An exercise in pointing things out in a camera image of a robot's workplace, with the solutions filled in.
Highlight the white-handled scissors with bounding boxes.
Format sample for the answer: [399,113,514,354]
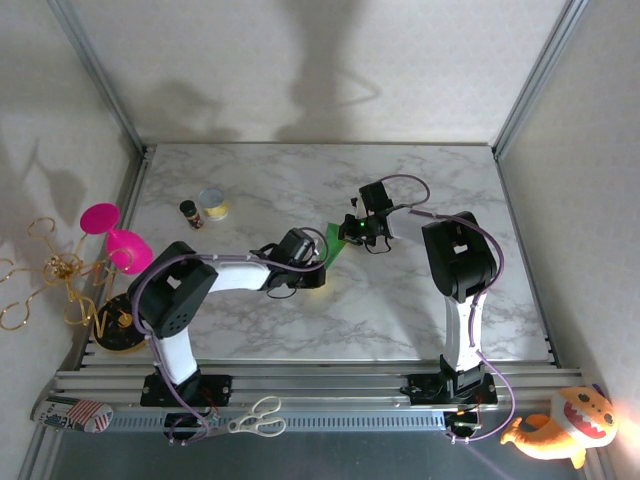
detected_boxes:
[227,396,288,440]

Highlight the small black-capped spice bottle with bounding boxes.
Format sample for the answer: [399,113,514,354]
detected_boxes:
[179,199,205,231]

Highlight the aluminium frame post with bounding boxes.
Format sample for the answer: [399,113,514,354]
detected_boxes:
[492,0,586,159]
[47,0,149,156]

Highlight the green square paper sheet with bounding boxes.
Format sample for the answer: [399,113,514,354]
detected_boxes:
[322,222,351,269]

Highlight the orange shark plush toy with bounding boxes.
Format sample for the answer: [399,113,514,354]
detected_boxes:
[500,383,619,470]

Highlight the grey slotted cable duct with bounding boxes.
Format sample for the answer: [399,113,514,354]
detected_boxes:
[104,410,449,434]

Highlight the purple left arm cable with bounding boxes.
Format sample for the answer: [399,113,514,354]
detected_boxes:
[127,227,326,446]

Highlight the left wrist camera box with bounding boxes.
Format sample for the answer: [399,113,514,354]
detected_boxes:
[273,227,321,265]

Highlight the aluminium side rail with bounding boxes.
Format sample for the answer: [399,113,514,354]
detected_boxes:
[492,149,559,366]
[74,147,154,371]

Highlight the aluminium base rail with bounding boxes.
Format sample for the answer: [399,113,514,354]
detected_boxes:
[47,367,586,416]

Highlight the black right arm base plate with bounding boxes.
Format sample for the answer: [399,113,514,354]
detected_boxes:
[407,372,500,405]

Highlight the black controller board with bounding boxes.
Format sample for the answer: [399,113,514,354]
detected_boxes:
[443,408,485,437]
[163,412,221,444]

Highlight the gold wire ornament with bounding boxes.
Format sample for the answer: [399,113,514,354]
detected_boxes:
[0,216,136,339]

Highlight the flag-print fabric pouch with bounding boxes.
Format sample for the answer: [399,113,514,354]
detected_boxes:
[30,394,115,434]

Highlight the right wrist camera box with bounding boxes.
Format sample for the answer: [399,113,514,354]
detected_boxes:
[352,180,396,217]

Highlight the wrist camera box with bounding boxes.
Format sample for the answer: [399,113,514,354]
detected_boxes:
[352,180,396,217]
[273,227,321,265]

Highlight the yellow-labelled tin can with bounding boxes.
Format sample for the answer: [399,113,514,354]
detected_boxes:
[198,187,231,221]

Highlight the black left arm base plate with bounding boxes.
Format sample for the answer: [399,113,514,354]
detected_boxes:
[140,374,234,407]

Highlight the pink plastic goblet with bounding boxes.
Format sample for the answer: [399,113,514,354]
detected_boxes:
[80,202,155,275]

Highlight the black gold-rimmed round base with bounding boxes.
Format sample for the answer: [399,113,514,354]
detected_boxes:
[93,292,151,354]

